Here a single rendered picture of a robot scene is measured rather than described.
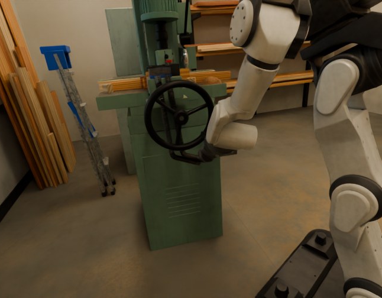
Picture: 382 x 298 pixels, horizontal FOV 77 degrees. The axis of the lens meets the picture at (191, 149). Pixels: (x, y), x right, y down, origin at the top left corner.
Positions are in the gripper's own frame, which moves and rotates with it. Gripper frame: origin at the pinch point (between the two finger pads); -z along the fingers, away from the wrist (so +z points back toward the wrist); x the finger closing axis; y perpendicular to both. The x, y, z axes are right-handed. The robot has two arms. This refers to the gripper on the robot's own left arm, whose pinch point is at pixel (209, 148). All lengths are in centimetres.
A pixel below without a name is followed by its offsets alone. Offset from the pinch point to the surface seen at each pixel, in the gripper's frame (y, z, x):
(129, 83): 49, -34, 9
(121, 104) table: 41.4, -24.0, -3.5
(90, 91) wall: 158, -249, 24
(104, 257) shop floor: 3, -70, -70
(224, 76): 15, -35, 46
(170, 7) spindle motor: 52, -13, 42
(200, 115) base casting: 11.4, -28.9, 18.1
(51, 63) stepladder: 112, -78, -2
